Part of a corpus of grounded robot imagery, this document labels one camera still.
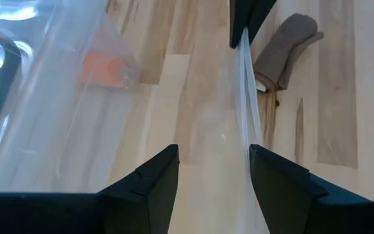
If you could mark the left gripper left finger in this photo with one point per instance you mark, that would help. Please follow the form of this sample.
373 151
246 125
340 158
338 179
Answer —
135 208

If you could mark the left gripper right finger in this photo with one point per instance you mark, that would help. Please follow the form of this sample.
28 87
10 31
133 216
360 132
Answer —
297 201

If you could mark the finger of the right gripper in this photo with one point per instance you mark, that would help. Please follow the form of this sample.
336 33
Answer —
260 13
239 19

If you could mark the brown elastic bandage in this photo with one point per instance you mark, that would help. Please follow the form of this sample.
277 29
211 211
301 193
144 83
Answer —
281 55

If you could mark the clear plastic zip bag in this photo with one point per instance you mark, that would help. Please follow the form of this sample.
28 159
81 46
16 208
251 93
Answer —
219 130

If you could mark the clear plastic container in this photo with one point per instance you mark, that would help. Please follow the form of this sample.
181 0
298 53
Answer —
60 130

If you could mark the orange item inside bag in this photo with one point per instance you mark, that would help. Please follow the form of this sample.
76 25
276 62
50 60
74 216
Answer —
106 68

